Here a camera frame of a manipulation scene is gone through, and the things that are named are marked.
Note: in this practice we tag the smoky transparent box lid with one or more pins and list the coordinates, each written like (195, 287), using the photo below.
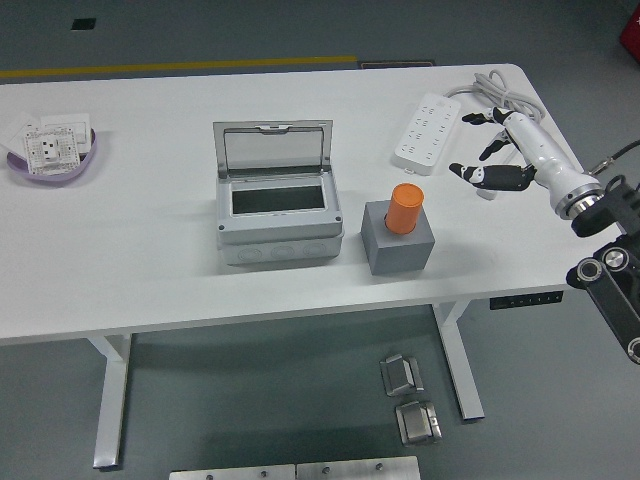
(272, 150)

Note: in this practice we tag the white power strip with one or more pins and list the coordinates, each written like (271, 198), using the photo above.
(427, 132)

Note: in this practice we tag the red object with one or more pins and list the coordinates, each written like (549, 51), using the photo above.
(631, 30)

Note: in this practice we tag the black table control panel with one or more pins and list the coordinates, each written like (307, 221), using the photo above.
(525, 300)

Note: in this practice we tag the white left table leg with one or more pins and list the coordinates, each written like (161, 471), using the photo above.
(112, 400)

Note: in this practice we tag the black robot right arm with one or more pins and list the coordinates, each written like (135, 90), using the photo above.
(600, 212)

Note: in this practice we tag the white right table leg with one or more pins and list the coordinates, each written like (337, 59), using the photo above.
(465, 380)

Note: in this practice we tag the small white printed card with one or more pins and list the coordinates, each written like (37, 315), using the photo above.
(20, 127)

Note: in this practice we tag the white table leg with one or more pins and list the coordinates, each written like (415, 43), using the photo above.
(112, 400)
(465, 380)

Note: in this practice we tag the plain white switch plate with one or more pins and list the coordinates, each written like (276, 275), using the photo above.
(65, 120)

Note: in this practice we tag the orange cylinder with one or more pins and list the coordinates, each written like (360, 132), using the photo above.
(404, 210)

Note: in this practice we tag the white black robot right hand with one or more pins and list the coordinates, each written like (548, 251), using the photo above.
(542, 152)

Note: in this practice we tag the black floor cover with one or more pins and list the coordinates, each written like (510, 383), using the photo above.
(83, 24)

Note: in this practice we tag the brown floor plate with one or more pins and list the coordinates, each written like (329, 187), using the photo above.
(397, 65)

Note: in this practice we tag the grey cube with round hole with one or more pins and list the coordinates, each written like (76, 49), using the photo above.
(400, 255)

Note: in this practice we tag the purple bowl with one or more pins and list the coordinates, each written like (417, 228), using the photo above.
(50, 179)

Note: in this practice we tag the grey plastic junction box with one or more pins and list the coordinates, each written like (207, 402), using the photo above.
(280, 235)

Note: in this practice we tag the flat metal plate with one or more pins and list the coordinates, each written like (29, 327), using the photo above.
(230, 473)

